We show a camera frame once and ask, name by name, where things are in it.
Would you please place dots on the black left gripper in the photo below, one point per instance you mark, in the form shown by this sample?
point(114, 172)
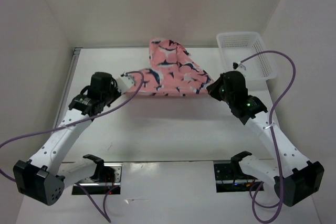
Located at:
point(113, 84)

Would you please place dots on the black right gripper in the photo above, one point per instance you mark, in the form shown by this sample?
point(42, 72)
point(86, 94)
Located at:
point(213, 88)

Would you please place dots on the pink patterned shorts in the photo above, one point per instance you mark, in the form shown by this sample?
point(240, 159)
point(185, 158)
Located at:
point(172, 71)

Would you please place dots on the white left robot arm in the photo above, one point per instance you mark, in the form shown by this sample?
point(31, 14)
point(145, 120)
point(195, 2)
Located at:
point(41, 177)

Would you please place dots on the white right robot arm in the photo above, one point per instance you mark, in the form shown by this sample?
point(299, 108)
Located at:
point(294, 177)

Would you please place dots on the white plastic perforated basket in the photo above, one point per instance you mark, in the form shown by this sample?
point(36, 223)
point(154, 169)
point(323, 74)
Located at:
point(246, 48)

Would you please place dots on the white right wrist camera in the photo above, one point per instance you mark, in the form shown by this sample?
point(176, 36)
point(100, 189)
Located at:
point(237, 65)

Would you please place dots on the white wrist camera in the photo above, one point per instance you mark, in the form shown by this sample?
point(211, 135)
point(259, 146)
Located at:
point(125, 83)
point(237, 65)

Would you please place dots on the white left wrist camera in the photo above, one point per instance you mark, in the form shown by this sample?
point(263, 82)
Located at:
point(125, 83)

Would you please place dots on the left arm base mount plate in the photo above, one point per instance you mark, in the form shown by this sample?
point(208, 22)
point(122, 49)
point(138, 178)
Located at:
point(108, 180)

